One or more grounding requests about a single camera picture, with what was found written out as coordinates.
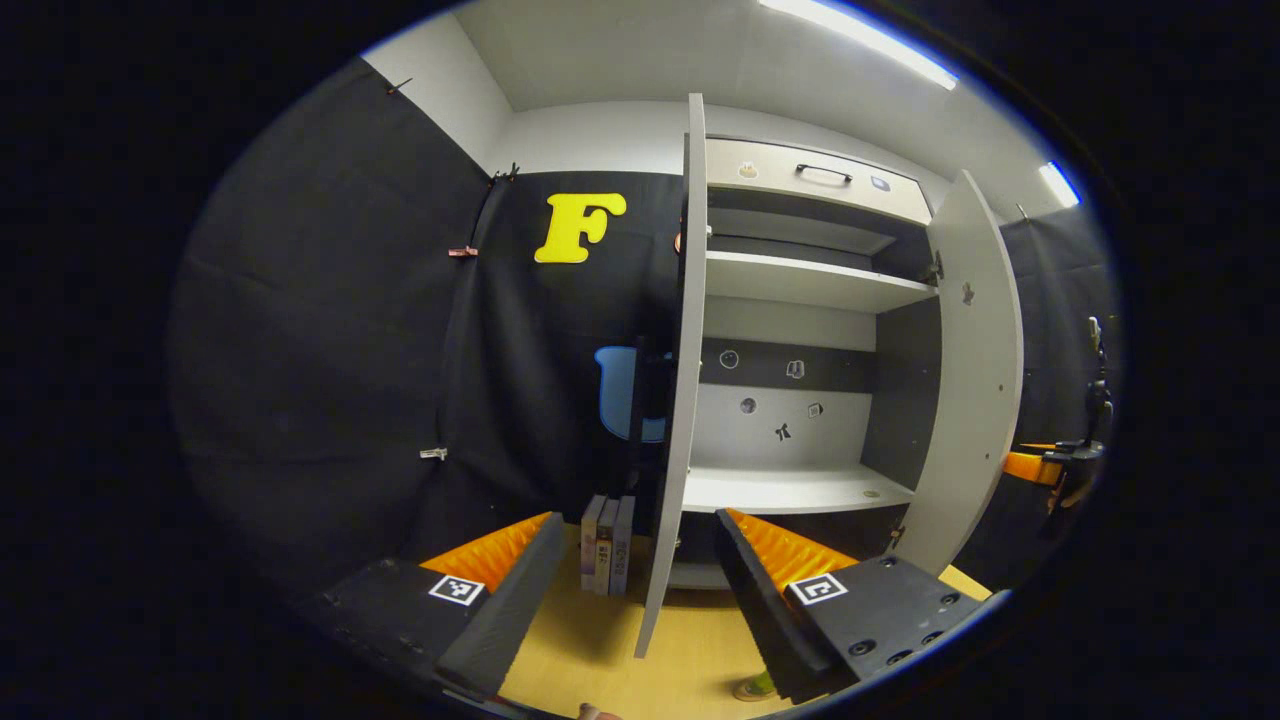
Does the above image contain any black tripod stand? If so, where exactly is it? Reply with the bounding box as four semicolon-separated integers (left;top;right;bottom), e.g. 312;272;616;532
1085;316;1116;446

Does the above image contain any white and grey cabinet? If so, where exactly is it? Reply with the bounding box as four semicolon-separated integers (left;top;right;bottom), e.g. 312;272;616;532
665;135;946;591

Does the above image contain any long ceiling light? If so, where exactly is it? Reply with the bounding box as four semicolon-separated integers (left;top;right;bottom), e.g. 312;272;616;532
760;0;959;91

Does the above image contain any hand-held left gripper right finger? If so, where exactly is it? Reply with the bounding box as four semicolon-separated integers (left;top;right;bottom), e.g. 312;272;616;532
713;507;993;706

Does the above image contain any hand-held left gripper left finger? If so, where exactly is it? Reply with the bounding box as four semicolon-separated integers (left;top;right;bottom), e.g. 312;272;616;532
310;511;571;701

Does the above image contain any white cabinet shelf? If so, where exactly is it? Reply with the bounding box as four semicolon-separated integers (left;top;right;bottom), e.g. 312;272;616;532
705;250;941;315

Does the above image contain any beige drawer with black handle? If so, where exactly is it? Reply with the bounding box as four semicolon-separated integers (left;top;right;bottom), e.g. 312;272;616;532
706;138;934;227

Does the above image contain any small ceiling light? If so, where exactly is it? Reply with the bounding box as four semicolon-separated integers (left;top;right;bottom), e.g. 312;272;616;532
1038;160;1083;209

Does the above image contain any white cabinet door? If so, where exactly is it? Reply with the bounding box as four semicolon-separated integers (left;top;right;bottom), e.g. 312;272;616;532
890;168;1026;578
633;92;709;661

